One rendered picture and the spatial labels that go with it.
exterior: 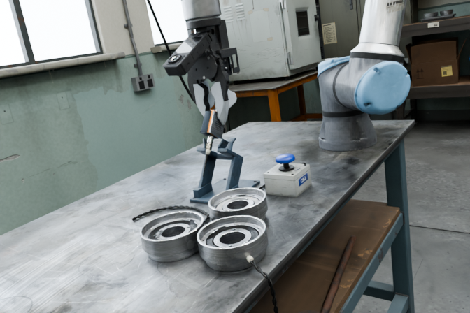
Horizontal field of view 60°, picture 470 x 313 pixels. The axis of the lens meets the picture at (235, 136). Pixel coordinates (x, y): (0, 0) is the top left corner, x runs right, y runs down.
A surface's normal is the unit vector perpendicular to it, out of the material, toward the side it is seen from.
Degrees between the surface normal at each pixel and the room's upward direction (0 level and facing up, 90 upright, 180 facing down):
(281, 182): 90
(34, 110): 90
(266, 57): 87
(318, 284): 0
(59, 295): 0
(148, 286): 0
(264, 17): 90
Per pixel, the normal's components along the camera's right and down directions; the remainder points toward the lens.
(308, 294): -0.15, -0.96
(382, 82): 0.22, 0.32
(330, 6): -0.57, 0.28
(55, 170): 0.81, 0.01
